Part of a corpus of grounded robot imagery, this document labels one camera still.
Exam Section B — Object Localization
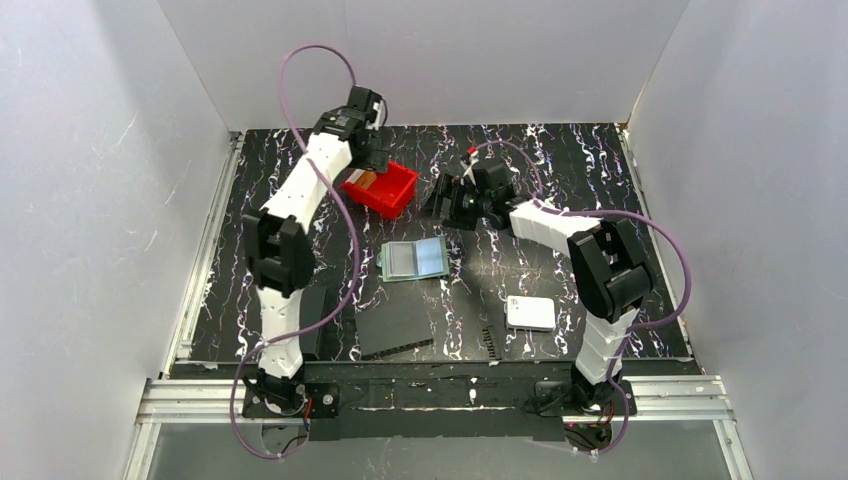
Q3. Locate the orange card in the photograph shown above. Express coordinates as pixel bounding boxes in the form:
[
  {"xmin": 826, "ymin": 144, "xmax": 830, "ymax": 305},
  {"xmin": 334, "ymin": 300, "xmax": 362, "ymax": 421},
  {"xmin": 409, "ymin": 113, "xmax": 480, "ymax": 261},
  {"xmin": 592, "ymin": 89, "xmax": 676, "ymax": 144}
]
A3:
[{"xmin": 348, "ymin": 170, "xmax": 378, "ymax": 189}]

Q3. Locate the red plastic bin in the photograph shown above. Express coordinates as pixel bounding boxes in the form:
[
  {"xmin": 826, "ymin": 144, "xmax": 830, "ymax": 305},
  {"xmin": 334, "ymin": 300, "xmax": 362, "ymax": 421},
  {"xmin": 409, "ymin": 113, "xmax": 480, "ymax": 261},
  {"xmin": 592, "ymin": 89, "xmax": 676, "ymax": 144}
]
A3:
[{"xmin": 341, "ymin": 161, "xmax": 419, "ymax": 220}]

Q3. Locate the mint green card holder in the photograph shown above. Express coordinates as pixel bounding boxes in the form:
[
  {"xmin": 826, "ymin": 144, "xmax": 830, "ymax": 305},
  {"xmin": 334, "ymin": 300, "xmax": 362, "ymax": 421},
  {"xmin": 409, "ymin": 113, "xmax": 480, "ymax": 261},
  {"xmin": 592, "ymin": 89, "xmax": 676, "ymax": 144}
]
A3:
[{"xmin": 379, "ymin": 236, "xmax": 449, "ymax": 282}]

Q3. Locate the black credit card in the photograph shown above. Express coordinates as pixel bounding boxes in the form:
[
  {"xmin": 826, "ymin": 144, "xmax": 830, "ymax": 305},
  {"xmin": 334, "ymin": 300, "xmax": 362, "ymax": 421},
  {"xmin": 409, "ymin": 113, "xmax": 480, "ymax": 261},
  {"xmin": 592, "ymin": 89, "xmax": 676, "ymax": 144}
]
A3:
[{"xmin": 386, "ymin": 242, "xmax": 416, "ymax": 277}]

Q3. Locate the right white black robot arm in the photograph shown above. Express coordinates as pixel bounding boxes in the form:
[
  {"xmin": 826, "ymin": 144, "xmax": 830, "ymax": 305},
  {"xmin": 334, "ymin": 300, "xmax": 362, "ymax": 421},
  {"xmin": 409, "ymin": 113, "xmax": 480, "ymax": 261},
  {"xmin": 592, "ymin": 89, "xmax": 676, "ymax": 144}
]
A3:
[{"xmin": 424, "ymin": 160, "xmax": 655, "ymax": 409}]

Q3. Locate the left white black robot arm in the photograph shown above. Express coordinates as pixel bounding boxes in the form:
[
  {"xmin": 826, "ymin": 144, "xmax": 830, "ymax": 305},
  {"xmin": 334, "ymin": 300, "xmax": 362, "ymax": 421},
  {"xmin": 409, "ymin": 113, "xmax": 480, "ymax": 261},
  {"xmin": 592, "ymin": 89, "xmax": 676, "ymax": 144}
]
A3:
[{"xmin": 243, "ymin": 86, "xmax": 388, "ymax": 413}]

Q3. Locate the black flat plate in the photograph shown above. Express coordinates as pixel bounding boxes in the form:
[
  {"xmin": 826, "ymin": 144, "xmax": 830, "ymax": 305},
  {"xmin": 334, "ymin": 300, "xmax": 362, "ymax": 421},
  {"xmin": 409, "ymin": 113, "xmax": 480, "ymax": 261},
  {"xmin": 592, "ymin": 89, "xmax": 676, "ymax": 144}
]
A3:
[{"xmin": 354, "ymin": 300, "xmax": 434, "ymax": 361}]

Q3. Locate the white flat box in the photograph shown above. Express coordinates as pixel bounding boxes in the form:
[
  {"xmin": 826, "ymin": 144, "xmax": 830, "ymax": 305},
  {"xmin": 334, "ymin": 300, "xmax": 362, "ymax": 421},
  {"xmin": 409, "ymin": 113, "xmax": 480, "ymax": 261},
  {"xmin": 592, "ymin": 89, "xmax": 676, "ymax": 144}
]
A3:
[{"xmin": 505, "ymin": 295, "xmax": 556, "ymax": 332}]

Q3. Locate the small black comb strip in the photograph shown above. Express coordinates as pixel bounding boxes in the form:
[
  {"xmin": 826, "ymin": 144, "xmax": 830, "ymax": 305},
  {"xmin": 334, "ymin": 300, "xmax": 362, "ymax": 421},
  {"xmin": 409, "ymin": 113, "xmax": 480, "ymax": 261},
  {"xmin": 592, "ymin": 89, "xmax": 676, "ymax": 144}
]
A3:
[{"xmin": 481, "ymin": 327, "xmax": 501, "ymax": 362}]

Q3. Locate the black rectangular block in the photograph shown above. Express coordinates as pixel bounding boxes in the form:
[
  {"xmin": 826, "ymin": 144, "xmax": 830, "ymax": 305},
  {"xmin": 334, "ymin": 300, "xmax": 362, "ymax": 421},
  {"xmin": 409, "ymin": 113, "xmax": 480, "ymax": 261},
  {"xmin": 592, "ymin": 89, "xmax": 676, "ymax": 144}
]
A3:
[{"xmin": 299, "ymin": 285, "xmax": 328, "ymax": 361}]

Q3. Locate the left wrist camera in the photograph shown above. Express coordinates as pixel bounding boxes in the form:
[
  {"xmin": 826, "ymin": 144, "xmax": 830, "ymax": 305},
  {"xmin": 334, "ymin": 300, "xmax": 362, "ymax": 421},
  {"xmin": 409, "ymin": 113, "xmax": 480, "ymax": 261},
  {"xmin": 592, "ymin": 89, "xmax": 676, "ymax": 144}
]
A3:
[{"xmin": 371, "ymin": 99, "xmax": 388, "ymax": 130}]

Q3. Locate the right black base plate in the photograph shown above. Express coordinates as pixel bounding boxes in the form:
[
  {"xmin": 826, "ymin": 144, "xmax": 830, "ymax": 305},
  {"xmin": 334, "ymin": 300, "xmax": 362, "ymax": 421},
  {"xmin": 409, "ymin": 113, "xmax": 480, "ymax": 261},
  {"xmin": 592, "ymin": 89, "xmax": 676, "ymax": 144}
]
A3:
[{"xmin": 523, "ymin": 380, "xmax": 638, "ymax": 421}]

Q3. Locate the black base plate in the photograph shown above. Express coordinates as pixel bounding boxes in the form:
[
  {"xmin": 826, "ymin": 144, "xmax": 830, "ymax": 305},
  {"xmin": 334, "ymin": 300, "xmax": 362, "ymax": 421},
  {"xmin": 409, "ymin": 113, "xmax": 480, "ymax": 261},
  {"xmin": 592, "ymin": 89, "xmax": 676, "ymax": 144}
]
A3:
[
  {"xmin": 236, "ymin": 382, "xmax": 339, "ymax": 420},
  {"xmin": 523, "ymin": 380, "xmax": 638, "ymax": 421}
]

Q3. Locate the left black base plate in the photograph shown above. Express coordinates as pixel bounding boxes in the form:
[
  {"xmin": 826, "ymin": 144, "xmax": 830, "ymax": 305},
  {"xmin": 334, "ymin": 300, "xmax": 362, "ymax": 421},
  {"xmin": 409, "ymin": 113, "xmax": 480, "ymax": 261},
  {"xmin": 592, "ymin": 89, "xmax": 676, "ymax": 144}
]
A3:
[{"xmin": 236, "ymin": 382, "xmax": 339, "ymax": 420}]

